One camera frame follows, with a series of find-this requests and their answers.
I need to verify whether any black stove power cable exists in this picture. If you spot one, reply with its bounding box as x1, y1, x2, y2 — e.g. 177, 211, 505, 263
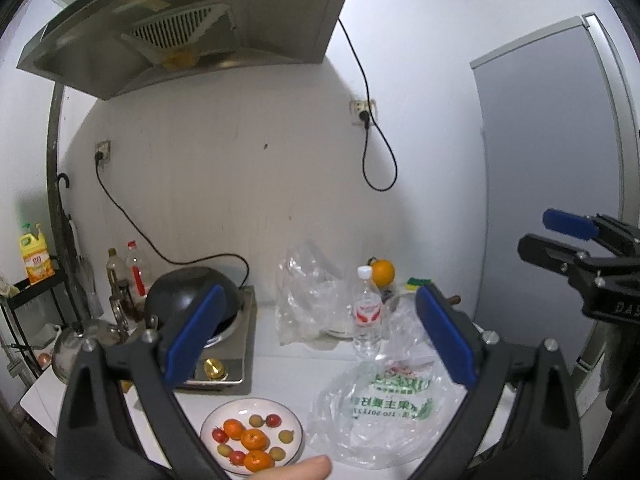
95, 157, 250, 291

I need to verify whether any person's left hand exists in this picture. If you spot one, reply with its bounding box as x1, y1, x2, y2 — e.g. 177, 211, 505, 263
260, 456, 332, 480

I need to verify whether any black looped power cable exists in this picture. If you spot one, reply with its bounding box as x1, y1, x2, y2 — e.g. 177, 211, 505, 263
338, 17, 398, 192

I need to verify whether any person's dark clothing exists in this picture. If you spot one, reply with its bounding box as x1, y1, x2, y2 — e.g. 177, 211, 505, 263
585, 320, 640, 480

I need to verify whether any clear bottle with red label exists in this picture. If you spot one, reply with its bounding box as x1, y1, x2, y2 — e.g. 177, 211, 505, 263
125, 240, 148, 301

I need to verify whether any steel gas stove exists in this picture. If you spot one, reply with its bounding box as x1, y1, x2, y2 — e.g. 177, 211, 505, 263
132, 285, 257, 393

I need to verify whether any dark vertical pipe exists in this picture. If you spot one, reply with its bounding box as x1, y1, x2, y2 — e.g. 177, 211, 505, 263
46, 82, 68, 321

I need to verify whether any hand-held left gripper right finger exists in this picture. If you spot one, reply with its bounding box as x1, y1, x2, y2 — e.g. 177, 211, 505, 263
410, 284, 586, 480

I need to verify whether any grey door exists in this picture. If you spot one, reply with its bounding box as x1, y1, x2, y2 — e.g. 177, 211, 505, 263
470, 12, 640, 371

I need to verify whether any crumpled clear plastic bag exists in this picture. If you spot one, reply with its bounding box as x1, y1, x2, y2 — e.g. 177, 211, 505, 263
274, 240, 396, 346

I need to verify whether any black metal rack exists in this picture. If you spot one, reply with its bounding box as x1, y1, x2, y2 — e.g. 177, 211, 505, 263
0, 270, 71, 396

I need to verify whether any white plate with dark rim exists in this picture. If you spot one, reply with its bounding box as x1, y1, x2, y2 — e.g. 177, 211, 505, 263
200, 398, 304, 476

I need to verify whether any black hooked handle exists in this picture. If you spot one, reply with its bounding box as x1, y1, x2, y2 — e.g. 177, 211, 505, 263
56, 172, 73, 241

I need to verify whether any clear water bottle red label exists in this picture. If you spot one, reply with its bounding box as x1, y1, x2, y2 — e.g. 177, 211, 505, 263
351, 266, 385, 358

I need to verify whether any orange round object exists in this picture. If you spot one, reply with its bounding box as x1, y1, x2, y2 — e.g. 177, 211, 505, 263
372, 258, 396, 288

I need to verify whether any yellow detergent bottle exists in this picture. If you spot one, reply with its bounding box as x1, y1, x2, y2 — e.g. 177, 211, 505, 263
19, 222, 56, 286

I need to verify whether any small metal container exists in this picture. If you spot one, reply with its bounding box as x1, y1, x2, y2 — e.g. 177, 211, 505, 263
109, 285, 133, 321

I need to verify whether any printed clear plastic bag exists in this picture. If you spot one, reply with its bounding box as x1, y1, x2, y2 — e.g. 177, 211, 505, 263
306, 305, 468, 471

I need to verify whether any black wok with wooden handle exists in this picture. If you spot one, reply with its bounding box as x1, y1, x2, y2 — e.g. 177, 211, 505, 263
142, 266, 241, 341

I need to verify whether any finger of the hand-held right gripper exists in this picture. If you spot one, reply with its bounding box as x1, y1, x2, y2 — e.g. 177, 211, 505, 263
542, 208, 640, 261
517, 232, 607, 292

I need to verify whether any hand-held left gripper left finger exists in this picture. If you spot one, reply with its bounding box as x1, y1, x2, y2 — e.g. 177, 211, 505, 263
54, 284, 226, 480

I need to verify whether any steel pot lid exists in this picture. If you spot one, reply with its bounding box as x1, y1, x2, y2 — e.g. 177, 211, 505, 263
51, 317, 131, 386

